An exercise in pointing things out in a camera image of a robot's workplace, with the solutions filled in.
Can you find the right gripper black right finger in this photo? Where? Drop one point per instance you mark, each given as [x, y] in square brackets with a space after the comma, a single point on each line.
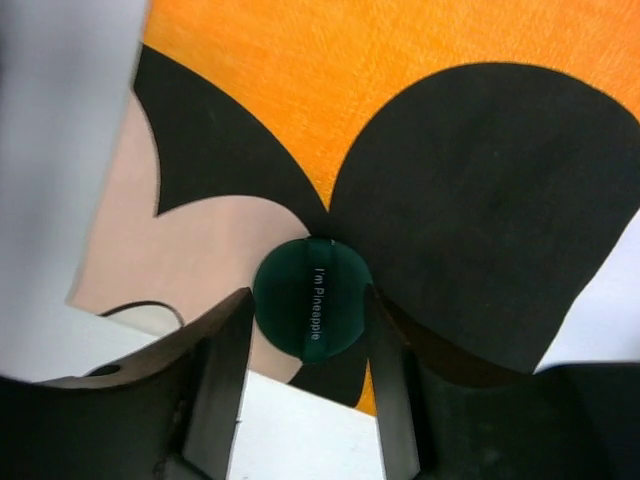
[394, 412]

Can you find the orange mouse shirt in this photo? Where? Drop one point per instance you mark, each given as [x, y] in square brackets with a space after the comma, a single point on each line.
[482, 157]

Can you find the dark green round tin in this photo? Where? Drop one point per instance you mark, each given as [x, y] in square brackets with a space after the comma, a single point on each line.
[309, 298]

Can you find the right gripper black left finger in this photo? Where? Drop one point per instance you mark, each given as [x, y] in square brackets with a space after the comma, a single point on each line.
[221, 359]

